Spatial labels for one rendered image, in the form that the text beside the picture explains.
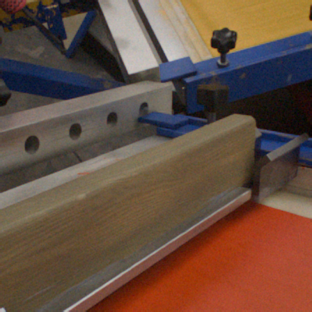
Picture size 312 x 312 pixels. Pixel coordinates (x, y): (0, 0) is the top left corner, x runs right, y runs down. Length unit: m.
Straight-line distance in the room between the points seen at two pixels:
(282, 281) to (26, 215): 0.23
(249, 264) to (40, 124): 0.28
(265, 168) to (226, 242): 0.09
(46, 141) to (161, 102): 0.23
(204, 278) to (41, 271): 0.17
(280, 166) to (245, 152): 0.06
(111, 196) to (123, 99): 0.35
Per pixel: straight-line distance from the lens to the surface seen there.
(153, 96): 0.76
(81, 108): 0.66
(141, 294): 0.44
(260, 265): 0.49
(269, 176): 0.56
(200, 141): 0.46
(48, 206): 0.34
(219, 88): 0.68
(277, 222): 0.57
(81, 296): 0.36
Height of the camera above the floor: 1.53
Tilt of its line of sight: 37 degrees down
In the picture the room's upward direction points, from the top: 31 degrees clockwise
